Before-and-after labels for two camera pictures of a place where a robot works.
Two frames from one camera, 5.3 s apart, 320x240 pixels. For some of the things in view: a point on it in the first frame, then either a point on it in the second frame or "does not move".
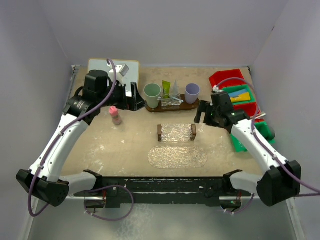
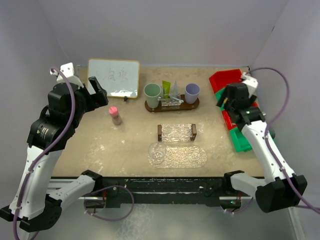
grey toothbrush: (160, 98) does not move
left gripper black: (133, 103) → (96, 100)
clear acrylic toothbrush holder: (169, 101) does not move
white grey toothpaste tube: (175, 89) does not move
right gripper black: (202, 108) → (220, 102)
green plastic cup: (152, 91) does not move
